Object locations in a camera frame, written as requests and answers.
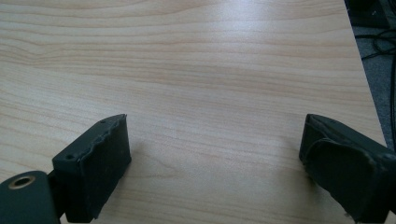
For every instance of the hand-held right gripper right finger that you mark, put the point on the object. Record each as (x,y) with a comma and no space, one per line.
(345,168)

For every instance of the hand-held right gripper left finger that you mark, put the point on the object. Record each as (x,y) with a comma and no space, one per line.
(93,168)

